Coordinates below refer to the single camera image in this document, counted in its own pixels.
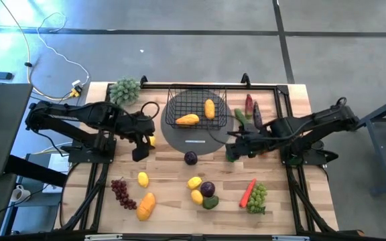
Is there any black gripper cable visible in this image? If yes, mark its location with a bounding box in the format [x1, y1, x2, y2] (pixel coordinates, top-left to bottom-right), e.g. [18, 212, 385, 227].
[140, 100, 161, 123]
[208, 115, 244, 145]

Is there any yellow floor cable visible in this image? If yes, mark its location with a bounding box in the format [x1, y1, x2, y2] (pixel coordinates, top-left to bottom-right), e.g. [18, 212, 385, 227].
[0, 0, 80, 101]

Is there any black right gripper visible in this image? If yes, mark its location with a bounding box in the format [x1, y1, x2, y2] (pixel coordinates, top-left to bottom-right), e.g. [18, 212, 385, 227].
[225, 129, 276, 157]

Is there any green cucumber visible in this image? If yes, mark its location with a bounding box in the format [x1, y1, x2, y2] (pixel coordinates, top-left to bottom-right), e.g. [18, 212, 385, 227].
[233, 107, 249, 130]

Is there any large orange mango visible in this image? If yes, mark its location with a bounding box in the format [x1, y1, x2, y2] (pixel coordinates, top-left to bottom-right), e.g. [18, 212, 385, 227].
[136, 192, 157, 222]

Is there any dark purple long eggplant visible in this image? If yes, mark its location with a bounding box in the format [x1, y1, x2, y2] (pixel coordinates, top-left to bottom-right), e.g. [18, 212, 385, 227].
[253, 101, 264, 130]

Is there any green grape bunch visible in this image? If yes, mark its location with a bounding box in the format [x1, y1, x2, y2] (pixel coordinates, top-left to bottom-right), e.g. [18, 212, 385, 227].
[246, 182, 268, 215]

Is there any green plant in white pot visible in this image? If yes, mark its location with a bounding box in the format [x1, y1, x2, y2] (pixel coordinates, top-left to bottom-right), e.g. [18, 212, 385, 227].
[109, 76, 141, 106]

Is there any orange carrot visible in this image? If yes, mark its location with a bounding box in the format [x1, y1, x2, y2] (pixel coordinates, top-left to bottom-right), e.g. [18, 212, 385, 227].
[239, 178, 257, 209]

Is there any grey metal cart frame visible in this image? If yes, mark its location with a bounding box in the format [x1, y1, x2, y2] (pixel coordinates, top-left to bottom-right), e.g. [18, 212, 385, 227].
[347, 90, 386, 197]

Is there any black aluminium table frame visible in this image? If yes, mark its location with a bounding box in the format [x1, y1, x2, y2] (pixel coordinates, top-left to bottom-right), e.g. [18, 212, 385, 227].
[54, 82, 340, 235]

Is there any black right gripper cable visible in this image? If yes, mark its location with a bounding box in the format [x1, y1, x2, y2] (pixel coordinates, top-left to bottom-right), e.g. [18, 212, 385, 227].
[208, 115, 244, 145]

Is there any white yellow power plug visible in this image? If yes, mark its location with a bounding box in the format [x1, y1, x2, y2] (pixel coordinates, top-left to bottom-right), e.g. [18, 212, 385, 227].
[70, 79, 84, 98]

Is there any dark purple plum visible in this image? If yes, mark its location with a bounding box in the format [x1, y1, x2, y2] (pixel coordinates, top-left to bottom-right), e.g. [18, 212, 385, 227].
[184, 151, 198, 166]

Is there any white mug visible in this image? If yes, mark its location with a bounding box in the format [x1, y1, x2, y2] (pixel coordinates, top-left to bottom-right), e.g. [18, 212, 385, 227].
[10, 184, 32, 203]

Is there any dark green avocado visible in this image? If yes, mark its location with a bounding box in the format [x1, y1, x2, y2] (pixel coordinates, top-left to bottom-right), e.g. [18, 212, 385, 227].
[202, 195, 220, 211]

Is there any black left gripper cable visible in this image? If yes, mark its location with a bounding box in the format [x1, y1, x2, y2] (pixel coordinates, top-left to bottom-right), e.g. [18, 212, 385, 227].
[140, 100, 161, 123]

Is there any red grape bunch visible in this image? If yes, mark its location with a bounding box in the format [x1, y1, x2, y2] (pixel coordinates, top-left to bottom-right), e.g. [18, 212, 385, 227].
[110, 178, 138, 211]

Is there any black wire basket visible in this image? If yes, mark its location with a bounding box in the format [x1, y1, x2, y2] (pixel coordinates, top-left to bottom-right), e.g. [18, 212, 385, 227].
[165, 86, 229, 131]

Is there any purple plum bottom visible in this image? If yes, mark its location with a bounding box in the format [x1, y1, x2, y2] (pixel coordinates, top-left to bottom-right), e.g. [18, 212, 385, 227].
[200, 181, 216, 198]

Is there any black side desk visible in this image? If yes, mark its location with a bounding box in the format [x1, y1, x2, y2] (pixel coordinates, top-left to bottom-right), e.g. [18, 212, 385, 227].
[0, 82, 34, 180]

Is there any white floor cable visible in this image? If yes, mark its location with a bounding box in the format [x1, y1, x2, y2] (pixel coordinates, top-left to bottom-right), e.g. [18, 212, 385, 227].
[36, 12, 90, 88]

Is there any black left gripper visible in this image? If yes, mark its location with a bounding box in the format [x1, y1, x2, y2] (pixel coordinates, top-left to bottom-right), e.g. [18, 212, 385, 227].
[121, 112, 156, 163]

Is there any red long pepper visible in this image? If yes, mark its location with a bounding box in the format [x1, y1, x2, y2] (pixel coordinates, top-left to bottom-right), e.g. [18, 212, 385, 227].
[245, 93, 254, 120]

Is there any white paper sheet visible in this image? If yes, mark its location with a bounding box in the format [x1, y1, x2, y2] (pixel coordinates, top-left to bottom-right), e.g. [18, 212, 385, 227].
[42, 152, 72, 194]

